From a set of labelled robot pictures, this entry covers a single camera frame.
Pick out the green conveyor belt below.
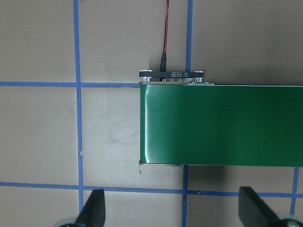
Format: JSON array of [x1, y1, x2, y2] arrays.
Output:
[[139, 70, 303, 167]]

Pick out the red black power cable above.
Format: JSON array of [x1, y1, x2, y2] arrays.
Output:
[[160, 0, 170, 71]]

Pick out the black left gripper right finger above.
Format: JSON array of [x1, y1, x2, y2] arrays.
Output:
[[238, 186, 281, 227]]

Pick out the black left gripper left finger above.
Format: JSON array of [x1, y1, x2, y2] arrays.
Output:
[[75, 189, 105, 227]]

